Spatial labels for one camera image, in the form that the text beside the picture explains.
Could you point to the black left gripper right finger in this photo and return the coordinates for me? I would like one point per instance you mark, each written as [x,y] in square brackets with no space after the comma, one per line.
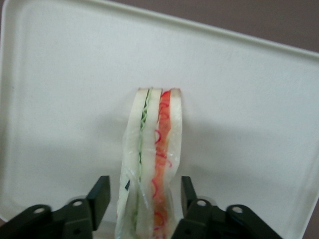
[214,216]

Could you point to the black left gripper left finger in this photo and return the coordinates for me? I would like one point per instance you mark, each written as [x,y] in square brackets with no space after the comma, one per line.
[74,214]

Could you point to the plastic-wrapped sandwich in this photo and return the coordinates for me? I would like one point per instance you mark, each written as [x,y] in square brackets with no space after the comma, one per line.
[149,161]

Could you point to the white plastic tray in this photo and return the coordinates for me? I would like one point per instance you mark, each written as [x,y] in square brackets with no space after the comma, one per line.
[74,99]

